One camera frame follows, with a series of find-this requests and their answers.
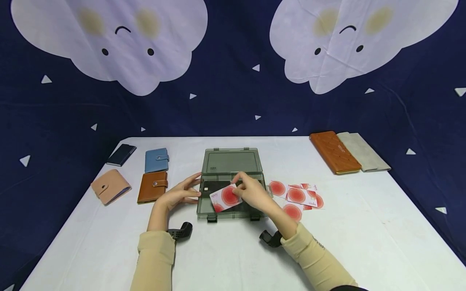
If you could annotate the person's right hand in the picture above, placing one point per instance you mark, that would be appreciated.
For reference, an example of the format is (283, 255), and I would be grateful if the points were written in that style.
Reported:
(256, 194)

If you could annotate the person's left hand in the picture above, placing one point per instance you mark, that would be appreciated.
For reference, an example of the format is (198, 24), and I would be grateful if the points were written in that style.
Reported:
(174, 195)

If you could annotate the person's left index finger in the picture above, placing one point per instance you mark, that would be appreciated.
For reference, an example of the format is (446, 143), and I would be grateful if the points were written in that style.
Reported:
(193, 190)

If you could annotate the person's right thumb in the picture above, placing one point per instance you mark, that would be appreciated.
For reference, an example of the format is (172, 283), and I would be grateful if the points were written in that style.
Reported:
(238, 195)

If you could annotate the person's right index finger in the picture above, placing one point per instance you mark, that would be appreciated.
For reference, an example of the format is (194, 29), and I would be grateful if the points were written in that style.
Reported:
(241, 176)

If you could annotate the person's left middle finger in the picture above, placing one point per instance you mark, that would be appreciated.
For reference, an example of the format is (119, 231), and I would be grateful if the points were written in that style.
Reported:
(193, 195)

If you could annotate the person's right fingers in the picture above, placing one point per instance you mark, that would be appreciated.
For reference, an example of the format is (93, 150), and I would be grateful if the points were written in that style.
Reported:
(243, 186)

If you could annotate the person's left thumb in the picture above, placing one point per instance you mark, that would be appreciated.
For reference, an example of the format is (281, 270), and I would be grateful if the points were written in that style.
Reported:
(190, 178)

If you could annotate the person's left ring finger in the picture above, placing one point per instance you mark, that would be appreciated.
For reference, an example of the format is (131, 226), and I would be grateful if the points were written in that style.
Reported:
(190, 200)

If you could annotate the white card with red circles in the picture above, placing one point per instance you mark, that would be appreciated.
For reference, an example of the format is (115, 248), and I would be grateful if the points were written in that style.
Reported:
(277, 188)
(310, 186)
(320, 201)
(222, 199)
(297, 195)
(292, 212)

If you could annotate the clear grey plastic box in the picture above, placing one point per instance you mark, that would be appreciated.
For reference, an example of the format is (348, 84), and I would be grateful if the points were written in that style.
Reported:
(230, 162)

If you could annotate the person's left forearm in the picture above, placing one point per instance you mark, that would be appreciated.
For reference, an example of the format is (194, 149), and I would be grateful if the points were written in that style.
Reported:
(154, 250)

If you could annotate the person's right forearm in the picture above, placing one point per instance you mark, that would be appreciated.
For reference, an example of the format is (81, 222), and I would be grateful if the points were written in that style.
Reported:
(309, 254)

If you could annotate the black wrist band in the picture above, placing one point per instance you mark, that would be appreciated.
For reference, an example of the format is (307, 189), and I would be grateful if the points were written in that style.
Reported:
(181, 231)
(271, 238)

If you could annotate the blue snap wallet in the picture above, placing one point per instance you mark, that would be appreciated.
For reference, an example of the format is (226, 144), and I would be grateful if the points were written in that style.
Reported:
(157, 160)

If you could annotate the brown snap wallet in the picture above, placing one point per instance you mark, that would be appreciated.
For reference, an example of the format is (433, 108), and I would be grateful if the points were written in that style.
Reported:
(152, 187)

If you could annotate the black card case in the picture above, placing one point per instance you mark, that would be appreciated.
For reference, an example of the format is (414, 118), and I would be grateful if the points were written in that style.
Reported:
(121, 154)

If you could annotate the pink snap wallet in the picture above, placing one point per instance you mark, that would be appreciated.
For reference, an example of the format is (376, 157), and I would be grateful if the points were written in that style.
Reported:
(110, 187)

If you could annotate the orange quilted long wallet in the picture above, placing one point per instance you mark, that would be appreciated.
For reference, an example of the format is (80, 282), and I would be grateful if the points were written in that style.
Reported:
(335, 152)

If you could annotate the grey long wallet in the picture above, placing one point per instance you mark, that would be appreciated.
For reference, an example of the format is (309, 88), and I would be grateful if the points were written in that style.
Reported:
(364, 151)

